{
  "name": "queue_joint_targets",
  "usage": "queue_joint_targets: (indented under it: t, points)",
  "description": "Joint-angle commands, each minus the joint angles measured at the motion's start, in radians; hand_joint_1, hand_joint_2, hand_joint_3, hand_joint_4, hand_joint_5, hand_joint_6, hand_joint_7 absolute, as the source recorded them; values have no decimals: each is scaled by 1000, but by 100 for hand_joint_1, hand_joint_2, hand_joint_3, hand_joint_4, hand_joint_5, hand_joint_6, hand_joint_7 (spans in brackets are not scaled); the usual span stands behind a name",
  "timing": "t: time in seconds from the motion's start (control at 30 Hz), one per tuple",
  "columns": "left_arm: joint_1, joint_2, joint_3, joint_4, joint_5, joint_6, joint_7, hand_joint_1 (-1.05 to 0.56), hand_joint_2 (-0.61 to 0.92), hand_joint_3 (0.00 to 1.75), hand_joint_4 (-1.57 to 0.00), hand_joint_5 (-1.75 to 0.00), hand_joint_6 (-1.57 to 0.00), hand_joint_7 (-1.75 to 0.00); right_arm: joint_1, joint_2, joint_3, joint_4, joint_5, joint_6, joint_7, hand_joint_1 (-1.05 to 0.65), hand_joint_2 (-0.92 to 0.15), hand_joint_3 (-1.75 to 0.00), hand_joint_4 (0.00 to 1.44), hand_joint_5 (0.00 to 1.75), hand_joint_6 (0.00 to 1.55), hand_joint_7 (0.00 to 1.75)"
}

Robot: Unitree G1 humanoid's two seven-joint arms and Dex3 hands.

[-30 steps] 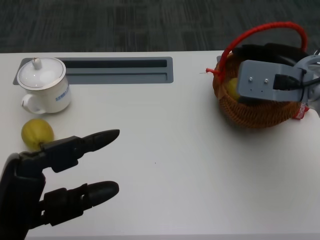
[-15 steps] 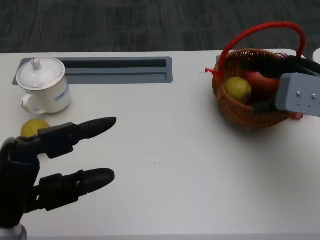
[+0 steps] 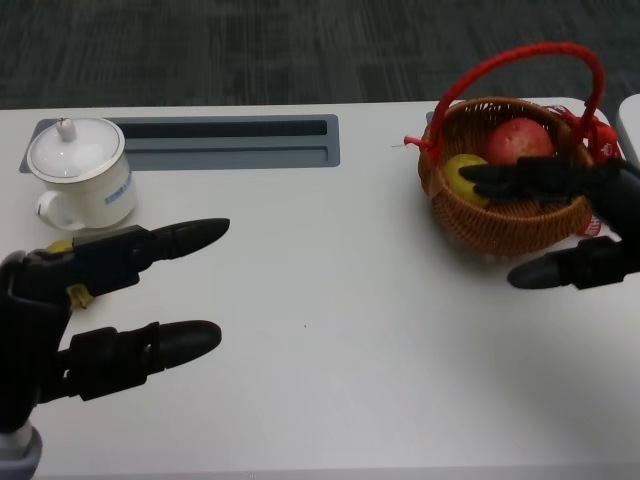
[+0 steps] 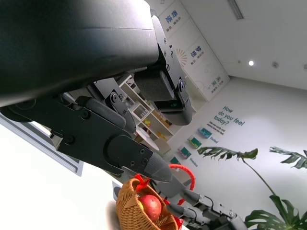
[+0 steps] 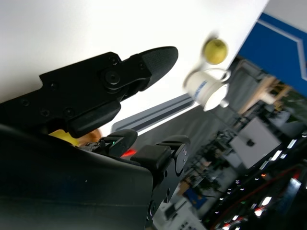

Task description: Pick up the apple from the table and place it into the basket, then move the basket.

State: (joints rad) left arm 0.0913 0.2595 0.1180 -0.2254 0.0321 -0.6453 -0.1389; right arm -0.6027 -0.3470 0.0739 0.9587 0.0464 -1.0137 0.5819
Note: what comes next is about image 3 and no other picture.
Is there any brown wicker basket red handle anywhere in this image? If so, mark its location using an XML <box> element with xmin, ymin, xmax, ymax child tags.
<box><xmin>403</xmin><ymin>42</ymin><xmax>606</xmax><ymax>259</ymax></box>

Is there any red apple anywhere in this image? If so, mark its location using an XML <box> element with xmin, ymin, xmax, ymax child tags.
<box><xmin>487</xmin><ymin>118</ymin><xmax>555</xmax><ymax>166</ymax></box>

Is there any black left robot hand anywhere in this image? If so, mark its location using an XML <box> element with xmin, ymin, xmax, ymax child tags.
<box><xmin>0</xmin><ymin>217</ymin><xmax>232</xmax><ymax>434</ymax></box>

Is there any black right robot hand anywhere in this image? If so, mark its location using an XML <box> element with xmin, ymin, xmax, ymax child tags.
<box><xmin>458</xmin><ymin>155</ymin><xmax>640</xmax><ymax>291</ymax></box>

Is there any white mug lid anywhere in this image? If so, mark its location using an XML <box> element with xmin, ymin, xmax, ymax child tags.
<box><xmin>27</xmin><ymin>117</ymin><xmax>126</xmax><ymax>180</ymax></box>

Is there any yellow-green pear with stem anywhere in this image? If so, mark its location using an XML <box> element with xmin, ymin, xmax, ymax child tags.
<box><xmin>47</xmin><ymin>239</ymin><xmax>94</xmax><ymax>309</ymax></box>

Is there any grey table cable tray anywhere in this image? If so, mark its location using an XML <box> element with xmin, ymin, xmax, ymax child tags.
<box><xmin>19</xmin><ymin>113</ymin><xmax>342</xmax><ymax>175</ymax></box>

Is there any white neighbouring table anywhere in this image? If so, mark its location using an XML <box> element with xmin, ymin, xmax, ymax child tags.
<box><xmin>617</xmin><ymin>92</ymin><xmax>640</xmax><ymax>166</ymax></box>

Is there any red birthday ribbon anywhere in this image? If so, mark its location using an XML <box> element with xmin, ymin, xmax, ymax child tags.
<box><xmin>544</xmin><ymin>102</ymin><xmax>621</xmax><ymax>239</ymax></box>

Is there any white ceramic mug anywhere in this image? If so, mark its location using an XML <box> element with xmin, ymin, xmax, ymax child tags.
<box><xmin>35</xmin><ymin>149</ymin><xmax>138</xmax><ymax>231</ymax></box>

